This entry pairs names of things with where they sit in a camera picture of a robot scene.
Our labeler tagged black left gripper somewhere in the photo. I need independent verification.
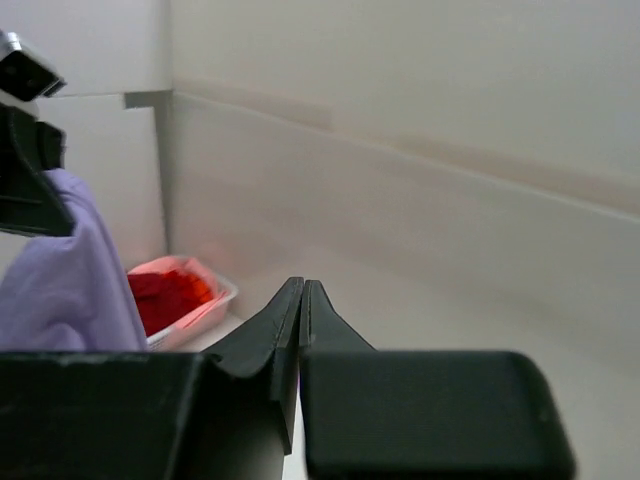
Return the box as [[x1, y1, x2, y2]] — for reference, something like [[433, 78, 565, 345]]
[[1, 105, 74, 236]]

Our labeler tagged orange t shirt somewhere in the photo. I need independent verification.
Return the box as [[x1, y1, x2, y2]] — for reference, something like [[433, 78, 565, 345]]
[[168, 271, 214, 309]]

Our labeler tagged dark red t shirt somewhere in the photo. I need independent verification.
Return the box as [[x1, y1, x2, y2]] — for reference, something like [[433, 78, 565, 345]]
[[128, 271, 198, 337]]

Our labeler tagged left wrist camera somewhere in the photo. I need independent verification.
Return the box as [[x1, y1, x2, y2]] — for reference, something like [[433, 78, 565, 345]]
[[1, 31, 67, 102]]

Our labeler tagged white plastic laundry basket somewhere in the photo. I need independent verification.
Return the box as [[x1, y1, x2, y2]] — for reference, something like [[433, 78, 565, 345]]
[[128, 256, 239, 351]]

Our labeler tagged purple t shirt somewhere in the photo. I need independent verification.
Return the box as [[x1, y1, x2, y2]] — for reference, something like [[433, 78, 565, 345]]
[[1, 169, 147, 351]]

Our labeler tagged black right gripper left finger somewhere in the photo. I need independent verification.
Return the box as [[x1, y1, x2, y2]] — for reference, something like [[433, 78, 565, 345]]
[[1, 277, 304, 479]]

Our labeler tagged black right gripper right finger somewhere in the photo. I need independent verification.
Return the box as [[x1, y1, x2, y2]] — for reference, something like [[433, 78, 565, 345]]
[[300, 280, 575, 479]]

